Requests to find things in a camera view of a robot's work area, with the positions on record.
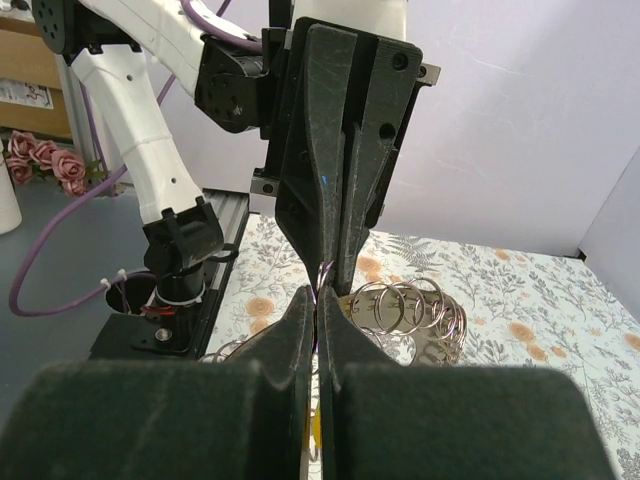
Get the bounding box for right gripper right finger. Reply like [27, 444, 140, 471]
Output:
[317, 287, 614, 479]

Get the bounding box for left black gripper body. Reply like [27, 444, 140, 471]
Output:
[249, 17, 441, 226]

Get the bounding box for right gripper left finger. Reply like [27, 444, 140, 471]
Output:
[1, 287, 314, 479]

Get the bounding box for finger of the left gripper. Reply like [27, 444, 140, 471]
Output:
[334, 36, 422, 295]
[275, 24, 358, 293]

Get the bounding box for silver keyring with keys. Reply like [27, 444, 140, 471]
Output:
[197, 259, 469, 371]

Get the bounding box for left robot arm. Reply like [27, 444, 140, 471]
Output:
[32, 1, 440, 306]

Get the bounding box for floral table mat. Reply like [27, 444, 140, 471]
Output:
[206, 215, 639, 479]

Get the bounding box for pink artificial flowers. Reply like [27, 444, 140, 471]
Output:
[1, 130, 107, 197]

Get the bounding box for cardboard box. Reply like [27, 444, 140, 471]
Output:
[1, 11, 73, 142]

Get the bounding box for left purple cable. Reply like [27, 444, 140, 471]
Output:
[8, 0, 261, 319]

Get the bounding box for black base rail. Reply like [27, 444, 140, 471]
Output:
[89, 190, 249, 360]

